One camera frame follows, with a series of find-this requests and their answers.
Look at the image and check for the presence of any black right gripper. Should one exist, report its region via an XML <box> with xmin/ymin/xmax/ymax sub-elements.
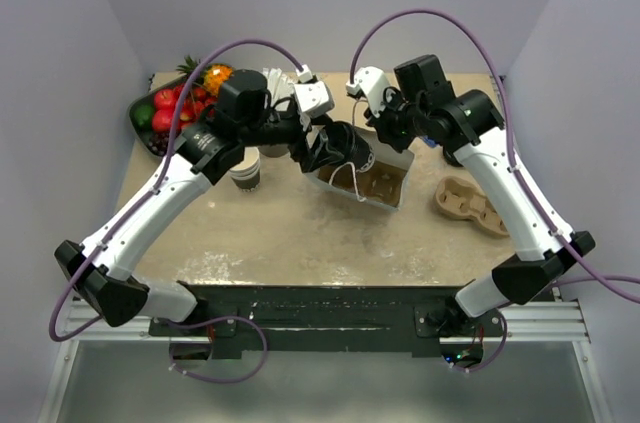
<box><xmin>365</xmin><ymin>87</ymin><xmax>427</xmax><ymax>154</ymax></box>

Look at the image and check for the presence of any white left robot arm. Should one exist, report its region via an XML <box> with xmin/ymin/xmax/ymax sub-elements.
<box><xmin>54</xmin><ymin>70</ymin><xmax>335</xmax><ymax>335</ymax></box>

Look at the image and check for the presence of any blue card package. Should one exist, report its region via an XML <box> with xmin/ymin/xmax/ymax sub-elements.
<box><xmin>422</xmin><ymin>136</ymin><xmax>439</xmax><ymax>148</ymax></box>

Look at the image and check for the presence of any stack of paper cups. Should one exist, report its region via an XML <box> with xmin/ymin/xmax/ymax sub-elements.
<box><xmin>228</xmin><ymin>147</ymin><xmax>261</xmax><ymax>191</ymax></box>

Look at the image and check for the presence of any grey fruit tray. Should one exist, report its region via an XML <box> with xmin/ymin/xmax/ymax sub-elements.
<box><xmin>128</xmin><ymin>77</ymin><xmax>210</xmax><ymax>158</ymax></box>

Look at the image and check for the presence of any cardboard cup carrier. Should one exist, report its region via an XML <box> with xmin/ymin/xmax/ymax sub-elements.
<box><xmin>318</xmin><ymin>162</ymin><xmax>408</xmax><ymax>208</ymax></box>
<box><xmin>433</xmin><ymin>176</ymin><xmax>509</xmax><ymax>238</ymax></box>

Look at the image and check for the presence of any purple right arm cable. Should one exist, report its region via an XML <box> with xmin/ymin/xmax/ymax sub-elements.
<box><xmin>348</xmin><ymin>8</ymin><xmax>640</xmax><ymax>373</ymax></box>

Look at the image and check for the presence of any dark purple grape bunch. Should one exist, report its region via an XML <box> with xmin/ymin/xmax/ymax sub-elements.
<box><xmin>146</xmin><ymin>132</ymin><xmax>170</xmax><ymax>157</ymax></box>

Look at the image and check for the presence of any pineapple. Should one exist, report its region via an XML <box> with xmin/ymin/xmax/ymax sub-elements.
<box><xmin>176</xmin><ymin>55</ymin><xmax>234</xmax><ymax>97</ymax></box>

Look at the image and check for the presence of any red apple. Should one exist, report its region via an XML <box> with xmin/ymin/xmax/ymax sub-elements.
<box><xmin>153</xmin><ymin>88</ymin><xmax>176</xmax><ymax>112</ymax></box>
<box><xmin>151</xmin><ymin>109</ymin><xmax>174</xmax><ymax>134</ymax></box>

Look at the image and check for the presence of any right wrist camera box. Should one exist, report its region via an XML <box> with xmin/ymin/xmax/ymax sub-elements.
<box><xmin>345</xmin><ymin>66</ymin><xmax>392</xmax><ymax>118</ymax></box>

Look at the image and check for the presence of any metal straw holder tin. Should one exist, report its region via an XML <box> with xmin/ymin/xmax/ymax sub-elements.
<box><xmin>258</xmin><ymin>144</ymin><xmax>289</xmax><ymax>158</ymax></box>

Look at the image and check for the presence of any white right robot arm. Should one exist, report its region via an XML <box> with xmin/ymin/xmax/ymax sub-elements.
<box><xmin>349</xmin><ymin>55</ymin><xmax>595</xmax><ymax>336</ymax></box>

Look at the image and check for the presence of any light blue paper bag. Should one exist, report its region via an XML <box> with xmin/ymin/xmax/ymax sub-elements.
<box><xmin>306</xmin><ymin>127</ymin><xmax>415</xmax><ymax>211</ymax></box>

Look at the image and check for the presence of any white paper coffee cup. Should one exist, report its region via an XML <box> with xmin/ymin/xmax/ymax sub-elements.
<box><xmin>320</xmin><ymin>121</ymin><xmax>375</xmax><ymax>173</ymax></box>

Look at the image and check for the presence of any green lime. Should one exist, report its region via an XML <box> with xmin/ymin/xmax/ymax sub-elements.
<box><xmin>132</xmin><ymin>105</ymin><xmax>155</xmax><ymax>131</ymax></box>

